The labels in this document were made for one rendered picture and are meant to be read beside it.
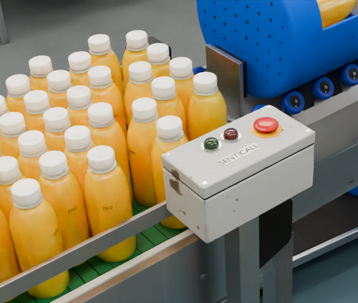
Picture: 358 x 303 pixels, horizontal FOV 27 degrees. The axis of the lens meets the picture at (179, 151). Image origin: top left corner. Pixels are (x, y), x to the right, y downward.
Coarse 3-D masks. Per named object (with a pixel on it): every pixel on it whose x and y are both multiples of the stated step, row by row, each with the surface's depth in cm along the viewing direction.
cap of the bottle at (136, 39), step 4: (132, 32) 139; (136, 32) 138; (140, 32) 138; (144, 32) 138; (128, 36) 137; (132, 36) 137; (136, 36) 137; (140, 36) 137; (144, 36) 137; (128, 40) 137; (132, 40) 136; (136, 40) 136; (140, 40) 136; (144, 40) 137; (128, 44) 138; (132, 44) 137; (136, 44) 137; (140, 44) 137; (144, 44) 138
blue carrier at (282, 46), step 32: (224, 0) 138; (256, 0) 130; (288, 0) 124; (224, 32) 142; (256, 32) 133; (288, 32) 126; (320, 32) 128; (352, 32) 133; (256, 64) 137; (288, 64) 129; (320, 64) 133; (256, 96) 141
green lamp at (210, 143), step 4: (204, 140) 105; (208, 140) 105; (212, 140) 104; (216, 140) 105; (204, 144) 105; (208, 144) 104; (212, 144) 104; (216, 144) 104; (208, 148) 104; (212, 148) 104
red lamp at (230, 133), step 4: (228, 128) 107; (232, 128) 107; (224, 132) 106; (228, 132) 106; (232, 132) 106; (236, 132) 106; (224, 136) 106; (228, 136) 106; (232, 136) 106; (236, 136) 106
